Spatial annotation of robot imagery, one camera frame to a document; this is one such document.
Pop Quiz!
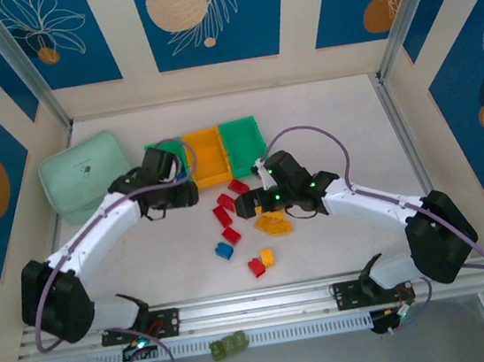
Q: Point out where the yellow lego plate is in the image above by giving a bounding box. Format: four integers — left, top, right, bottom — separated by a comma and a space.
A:
254, 216, 296, 239

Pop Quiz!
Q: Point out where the green plastic bin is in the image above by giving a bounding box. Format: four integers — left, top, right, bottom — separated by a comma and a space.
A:
217, 114, 273, 181
143, 135, 194, 189

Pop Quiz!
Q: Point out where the yellow plastic bin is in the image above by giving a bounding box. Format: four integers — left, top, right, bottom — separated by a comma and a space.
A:
181, 124, 235, 192

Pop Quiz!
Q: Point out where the mint green zip pouch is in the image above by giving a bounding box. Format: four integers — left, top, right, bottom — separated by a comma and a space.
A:
34, 127, 141, 229

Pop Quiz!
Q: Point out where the olive green cube block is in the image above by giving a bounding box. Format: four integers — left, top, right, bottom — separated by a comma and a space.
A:
207, 329, 252, 362

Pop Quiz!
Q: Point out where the black controller board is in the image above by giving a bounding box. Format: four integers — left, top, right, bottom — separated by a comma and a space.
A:
368, 304, 419, 338
119, 339, 159, 362

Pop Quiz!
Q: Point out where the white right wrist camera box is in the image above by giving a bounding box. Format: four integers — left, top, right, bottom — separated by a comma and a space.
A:
251, 157, 273, 192

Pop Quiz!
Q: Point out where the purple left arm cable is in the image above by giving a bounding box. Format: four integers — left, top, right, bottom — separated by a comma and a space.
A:
11, 134, 225, 362

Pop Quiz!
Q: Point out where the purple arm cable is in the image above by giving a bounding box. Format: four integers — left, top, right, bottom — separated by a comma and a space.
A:
259, 103, 484, 350
11, 134, 225, 362

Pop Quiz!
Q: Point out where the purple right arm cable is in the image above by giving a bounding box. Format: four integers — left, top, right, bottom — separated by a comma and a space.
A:
259, 103, 484, 350

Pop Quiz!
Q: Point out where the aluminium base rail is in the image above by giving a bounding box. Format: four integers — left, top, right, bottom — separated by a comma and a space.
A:
12, 252, 484, 362

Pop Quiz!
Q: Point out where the aluminium side rail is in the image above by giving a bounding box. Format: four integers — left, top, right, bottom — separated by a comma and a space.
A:
368, 64, 470, 267
13, 118, 100, 325

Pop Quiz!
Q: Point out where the white slotted cable duct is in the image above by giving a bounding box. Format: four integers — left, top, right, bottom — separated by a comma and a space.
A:
35, 312, 375, 362

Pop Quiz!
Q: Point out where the aluminium corner post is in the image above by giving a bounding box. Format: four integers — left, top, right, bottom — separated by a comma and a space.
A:
367, 0, 467, 82
0, 0, 74, 139

